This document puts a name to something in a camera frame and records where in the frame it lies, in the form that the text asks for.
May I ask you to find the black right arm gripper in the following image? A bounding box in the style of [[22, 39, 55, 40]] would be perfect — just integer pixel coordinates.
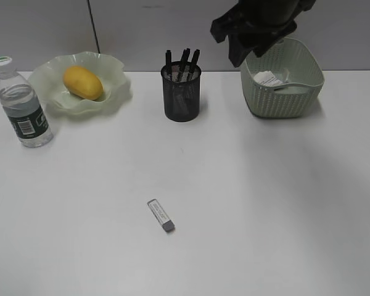
[[210, 0, 316, 68]]

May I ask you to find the white waste paper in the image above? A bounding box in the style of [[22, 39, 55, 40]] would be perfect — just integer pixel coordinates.
[[253, 68, 290, 89]]

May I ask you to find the black marker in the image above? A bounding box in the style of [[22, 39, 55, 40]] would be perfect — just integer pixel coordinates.
[[187, 49, 200, 81], [177, 48, 191, 82]]

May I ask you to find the thin black pen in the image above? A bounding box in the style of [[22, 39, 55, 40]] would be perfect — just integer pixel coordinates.
[[165, 50, 172, 81]]

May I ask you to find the yellow mango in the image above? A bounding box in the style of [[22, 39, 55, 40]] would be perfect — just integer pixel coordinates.
[[62, 65, 104, 101]]

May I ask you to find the grey eraser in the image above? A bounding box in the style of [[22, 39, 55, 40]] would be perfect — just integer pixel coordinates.
[[147, 199, 175, 233], [173, 93, 189, 116]]

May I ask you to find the clear water bottle green label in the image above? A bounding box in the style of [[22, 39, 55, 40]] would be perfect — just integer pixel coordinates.
[[0, 56, 54, 148]]

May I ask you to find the pale green woven basket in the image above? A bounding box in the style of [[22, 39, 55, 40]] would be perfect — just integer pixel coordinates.
[[240, 38, 324, 118]]

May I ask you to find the black mesh pen holder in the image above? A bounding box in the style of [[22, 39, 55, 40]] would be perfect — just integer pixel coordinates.
[[160, 61, 202, 122]]

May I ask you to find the pale green wavy plate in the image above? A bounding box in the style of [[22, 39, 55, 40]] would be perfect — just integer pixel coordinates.
[[28, 51, 132, 117]]

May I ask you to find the black wall cable left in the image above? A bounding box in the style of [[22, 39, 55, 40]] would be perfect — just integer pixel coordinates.
[[86, 0, 101, 55]]

